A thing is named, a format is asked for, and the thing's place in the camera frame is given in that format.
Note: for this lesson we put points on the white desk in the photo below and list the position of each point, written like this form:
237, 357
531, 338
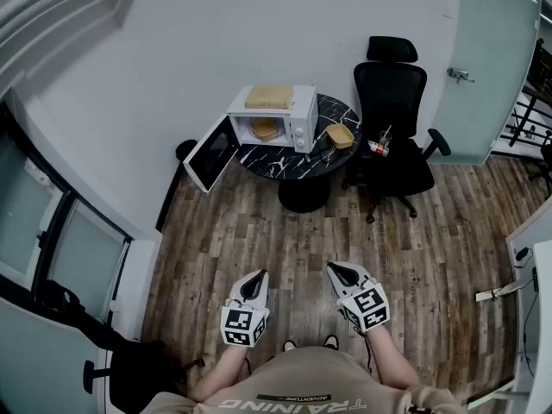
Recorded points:
535, 240

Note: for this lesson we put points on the black framed window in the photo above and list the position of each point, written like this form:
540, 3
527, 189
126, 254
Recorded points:
64, 240

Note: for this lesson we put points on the black swivel chair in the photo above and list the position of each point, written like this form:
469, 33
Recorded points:
129, 360

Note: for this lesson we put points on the frosted glass door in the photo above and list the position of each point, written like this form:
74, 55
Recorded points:
487, 80

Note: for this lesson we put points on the white microwave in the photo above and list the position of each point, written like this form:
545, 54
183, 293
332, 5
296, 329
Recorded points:
302, 110

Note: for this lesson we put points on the black metal railing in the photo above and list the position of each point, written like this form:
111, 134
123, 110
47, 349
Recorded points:
528, 102

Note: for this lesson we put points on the person's left forearm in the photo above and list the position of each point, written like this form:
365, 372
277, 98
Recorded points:
224, 367

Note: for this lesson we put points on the person's left shoe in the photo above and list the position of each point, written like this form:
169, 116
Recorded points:
290, 345

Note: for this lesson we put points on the person's beige shirt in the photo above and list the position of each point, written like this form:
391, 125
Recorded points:
302, 378

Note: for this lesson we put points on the person's right shoe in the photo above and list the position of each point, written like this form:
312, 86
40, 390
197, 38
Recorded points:
331, 340

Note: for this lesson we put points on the red drink can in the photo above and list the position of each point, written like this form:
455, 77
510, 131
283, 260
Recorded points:
377, 147

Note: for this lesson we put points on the black charger plug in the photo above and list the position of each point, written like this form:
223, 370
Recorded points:
522, 253

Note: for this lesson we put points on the white desk foot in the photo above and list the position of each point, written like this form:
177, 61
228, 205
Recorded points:
489, 294

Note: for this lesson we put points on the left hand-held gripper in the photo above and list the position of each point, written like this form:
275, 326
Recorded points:
241, 324

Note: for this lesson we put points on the person's right forearm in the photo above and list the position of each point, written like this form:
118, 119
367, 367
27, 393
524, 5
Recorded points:
390, 356

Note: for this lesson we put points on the round black marble table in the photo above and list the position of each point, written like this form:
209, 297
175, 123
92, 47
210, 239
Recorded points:
276, 162

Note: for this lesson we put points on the clear plastic cup with straw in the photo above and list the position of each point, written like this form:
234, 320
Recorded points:
385, 136

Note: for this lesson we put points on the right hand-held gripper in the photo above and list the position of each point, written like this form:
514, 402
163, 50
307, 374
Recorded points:
366, 306

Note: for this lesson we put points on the black round floor object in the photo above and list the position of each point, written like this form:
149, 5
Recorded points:
186, 150

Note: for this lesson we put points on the black mesh office chair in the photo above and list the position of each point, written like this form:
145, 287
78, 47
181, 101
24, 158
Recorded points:
390, 97

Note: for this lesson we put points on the person's shoe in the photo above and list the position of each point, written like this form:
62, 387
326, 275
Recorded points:
331, 340
290, 345

